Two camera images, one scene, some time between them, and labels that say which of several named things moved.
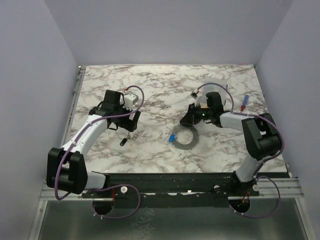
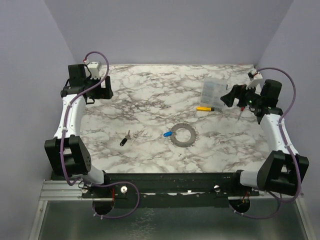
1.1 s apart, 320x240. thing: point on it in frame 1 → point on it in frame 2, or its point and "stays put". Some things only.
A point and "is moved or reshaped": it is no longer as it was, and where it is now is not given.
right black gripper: x=191 y=116 → x=240 y=94
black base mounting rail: x=172 y=190 stays put
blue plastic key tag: x=171 y=137 → x=168 y=134
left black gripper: x=128 y=124 → x=104 y=92
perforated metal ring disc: x=195 y=141 is moved or reshaped
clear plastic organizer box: x=215 y=84 stays put
